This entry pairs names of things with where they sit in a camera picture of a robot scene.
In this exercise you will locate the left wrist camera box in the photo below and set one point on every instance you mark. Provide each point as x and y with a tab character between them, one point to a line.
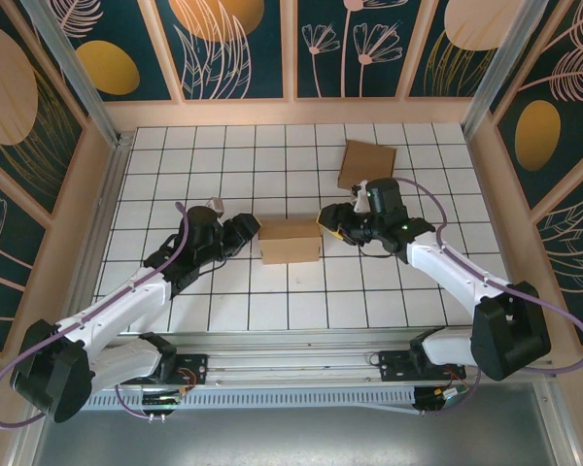
216	204

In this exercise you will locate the brown cardboard box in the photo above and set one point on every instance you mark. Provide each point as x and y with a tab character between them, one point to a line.
291	242
366	162

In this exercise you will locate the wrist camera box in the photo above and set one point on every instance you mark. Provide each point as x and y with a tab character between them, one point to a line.
216	204
359	201

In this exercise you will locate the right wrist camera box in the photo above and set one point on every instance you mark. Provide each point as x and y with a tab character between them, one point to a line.
359	201

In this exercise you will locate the grey metal sheet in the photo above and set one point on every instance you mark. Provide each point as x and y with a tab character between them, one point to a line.
291	437

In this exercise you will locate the aluminium side rail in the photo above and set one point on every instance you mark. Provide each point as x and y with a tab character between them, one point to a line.
104	204

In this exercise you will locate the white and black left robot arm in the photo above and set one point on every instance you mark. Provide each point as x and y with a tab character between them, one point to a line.
116	306

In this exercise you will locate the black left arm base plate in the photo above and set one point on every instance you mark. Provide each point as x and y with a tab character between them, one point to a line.
194	364

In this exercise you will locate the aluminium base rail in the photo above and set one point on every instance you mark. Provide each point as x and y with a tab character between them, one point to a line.
296	359

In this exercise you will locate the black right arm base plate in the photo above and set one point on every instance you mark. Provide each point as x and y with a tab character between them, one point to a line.
393	366

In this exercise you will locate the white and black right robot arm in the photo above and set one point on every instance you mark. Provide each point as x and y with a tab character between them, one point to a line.
447	272

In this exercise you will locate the aluminium frame post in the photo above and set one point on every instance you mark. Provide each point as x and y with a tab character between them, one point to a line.
73	63
495	63

